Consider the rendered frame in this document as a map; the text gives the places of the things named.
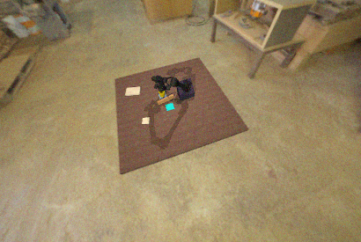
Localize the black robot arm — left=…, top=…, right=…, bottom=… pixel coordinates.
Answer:
left=151, top=76, right=190, bottom=92

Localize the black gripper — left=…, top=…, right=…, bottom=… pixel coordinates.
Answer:
left=154, top=84, right=171, bottom=92

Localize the beige flat rectangular block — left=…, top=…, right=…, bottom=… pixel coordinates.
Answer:
left=125, top=86, right=141, bottom=96

